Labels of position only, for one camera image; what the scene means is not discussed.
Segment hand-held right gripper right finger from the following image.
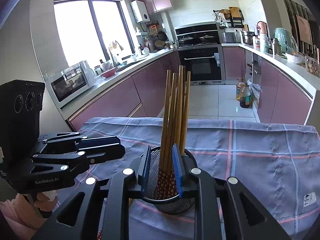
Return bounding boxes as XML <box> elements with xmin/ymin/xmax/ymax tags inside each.
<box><xmin>172</xmin><ymin>144</ymin><xmax>292</xmax><ymax>240</ymax></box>

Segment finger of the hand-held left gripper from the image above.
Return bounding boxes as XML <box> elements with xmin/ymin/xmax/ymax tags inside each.
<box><xmin>32</xmin><ymin>144</ymin><xmax>126</xmax><ymax>174</ymax></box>
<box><xmin>37</xmin><ymin>132</ymin><xmax>122</xmax><ymax>148</ymax></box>

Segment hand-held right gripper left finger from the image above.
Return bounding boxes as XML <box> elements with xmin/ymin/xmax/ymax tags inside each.
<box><xmin>30</xmin><ymin>145</ymin><xmax>152</xmax><ymax>240</ymax></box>

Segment black mesh utensil holder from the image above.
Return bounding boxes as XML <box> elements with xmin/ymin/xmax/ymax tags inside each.
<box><xmin>140</xmin><ymin>147</ymin><xmax>198</xmax><ymax>215</ymax></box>

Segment bundle of wooden chopsticks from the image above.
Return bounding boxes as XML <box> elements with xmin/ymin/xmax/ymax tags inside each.
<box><xmin>157</xmin><ymin>65</ymin><xmax>192</xmax><ymax>200</ymax></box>

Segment person's left hand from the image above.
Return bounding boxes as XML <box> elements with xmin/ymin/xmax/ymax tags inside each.
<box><xmin>36</xmin><ymin>189</ymin><xmax>59</xmax><ymax>213</ymax></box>

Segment white microwave oven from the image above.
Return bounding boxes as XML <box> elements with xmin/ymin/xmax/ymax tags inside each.
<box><xmin>51</xmin><ymin>60</ymin><xmax>95</xmax><ymax>103</ymax></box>

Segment pink bowl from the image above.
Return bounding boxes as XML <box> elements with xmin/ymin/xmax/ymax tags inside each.
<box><xmin>101</xmin><ymin>67</ymin><xmax>117</xmax><ymax>78</ymax></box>

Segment blue plaid tablecloth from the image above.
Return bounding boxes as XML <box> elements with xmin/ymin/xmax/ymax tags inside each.
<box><xmin>56</xmin><ymin>116</ymin><xmax>320</xmax><ymax>240</ymax></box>

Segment pink base cabinets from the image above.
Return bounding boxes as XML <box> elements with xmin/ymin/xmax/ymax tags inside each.
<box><xmin>66</xmin><ymin>46</ymin><xmax>313</xmax><ymax>130</ymax></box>

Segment chrome sink faucet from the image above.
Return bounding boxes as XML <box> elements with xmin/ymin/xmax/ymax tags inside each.
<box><xmin>109</xmin><ymin>41</ymin><xmax>124</xmax><ymax>67</ymax></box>

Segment kitchen window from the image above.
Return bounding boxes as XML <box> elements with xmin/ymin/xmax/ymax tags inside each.
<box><xmin>53</xmin><ymin>0</ymin><xmax>135</xmax><ymax>75</ymax></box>

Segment dark sauce bottle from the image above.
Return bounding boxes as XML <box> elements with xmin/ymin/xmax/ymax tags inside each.
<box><xmin>240</xmin><ymin>83</ymin><xmax>252</xmax><ymax>109</ymax></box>

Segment black integrated stove with oven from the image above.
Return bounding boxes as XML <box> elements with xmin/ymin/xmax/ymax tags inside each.
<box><xmin>174</xmin><ymin>23</ymin><xmax>225</xmax><ymax>85</ymax></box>

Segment white plastic bag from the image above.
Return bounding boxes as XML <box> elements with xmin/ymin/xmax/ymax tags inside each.
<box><xmin>247</xmin><ymin>78</ymin><xmax>262</xmax><ymax>105</ymax></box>

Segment white gas water heater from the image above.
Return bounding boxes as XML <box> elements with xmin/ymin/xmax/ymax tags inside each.
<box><xmin>130</xmin><ymin>0</ymin><xmax>150</xmax><ymax>23</ymax></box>

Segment silver countertop appliance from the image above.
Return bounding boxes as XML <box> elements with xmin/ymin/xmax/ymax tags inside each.
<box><xmin>222</xmin><ymin>32</ymin><xmax>237</xmax><ymax>43</ymax></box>

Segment stainless steel pot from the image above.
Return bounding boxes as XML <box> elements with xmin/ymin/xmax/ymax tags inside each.
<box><xmin>240</xmin><ymin>30</ymin><xmax>255</xmax><ymax>45</ymax></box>

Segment steel thermos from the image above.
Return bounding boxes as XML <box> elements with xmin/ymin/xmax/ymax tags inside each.
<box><xmin>271</xmin><ymin>38</ymin><xmax>282</xmax><ymax>55</ymax></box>

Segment pink kettle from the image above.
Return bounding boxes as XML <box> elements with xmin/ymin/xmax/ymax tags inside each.
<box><xmin>257</xmin><ymin>21</ymin><xmax>268</xmax><ymax>37</ymax></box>

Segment wooden cutting board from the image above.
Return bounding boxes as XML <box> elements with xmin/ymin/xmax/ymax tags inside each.
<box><xmin>229</xmin><ymin>6</ymin><xmax>242</xmax><ymax>19</ymax></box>

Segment mint green appliance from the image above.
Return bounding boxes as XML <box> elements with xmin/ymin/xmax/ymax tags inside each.
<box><xmin>274</xmin><ymin>27</ymin><xmax>298</xmax><ymax>55</ymax></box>

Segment clear food container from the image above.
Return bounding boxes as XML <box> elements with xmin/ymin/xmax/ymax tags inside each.
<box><xmin>305</xmin><ymin>56</ymin><xmax>320</xmax><ymax>78</ymax></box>

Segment pink wall cabinet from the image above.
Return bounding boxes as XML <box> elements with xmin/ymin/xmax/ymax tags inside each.
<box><xmin>136</xmin><ymin>0</ymin><xmax>173</xmax><ymax>15</ymax></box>

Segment black wall rack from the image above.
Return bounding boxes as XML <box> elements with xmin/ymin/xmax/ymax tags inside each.
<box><xmin>213</xmin><ymin>7</ymin><xmax>245</xmax><ymax>29</ymax></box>

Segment framed wall painting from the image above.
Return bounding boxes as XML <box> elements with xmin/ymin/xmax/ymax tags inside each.
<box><xmin>296</xmin><ymin>14</ymin><xmax>313</xmax><ymax>45</ymax></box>

